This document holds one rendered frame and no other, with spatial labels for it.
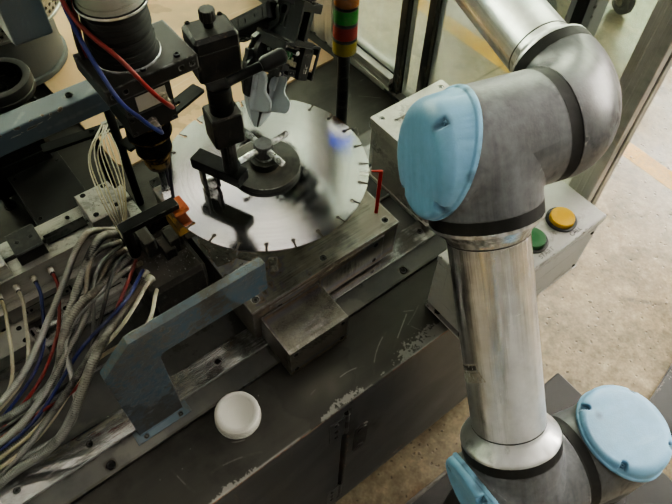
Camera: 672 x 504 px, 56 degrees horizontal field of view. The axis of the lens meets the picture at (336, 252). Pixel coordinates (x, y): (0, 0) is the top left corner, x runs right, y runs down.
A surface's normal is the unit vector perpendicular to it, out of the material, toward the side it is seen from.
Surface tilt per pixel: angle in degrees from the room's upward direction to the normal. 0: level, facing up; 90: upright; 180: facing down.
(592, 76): 15
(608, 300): 0
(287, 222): 0
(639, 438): 8
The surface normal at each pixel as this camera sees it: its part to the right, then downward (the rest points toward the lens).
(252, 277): 0.62, 0.65
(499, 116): 0.15, -0.29
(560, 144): 0.33, 0.37
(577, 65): 0.02, -0.71
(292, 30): -0.71, 0.11
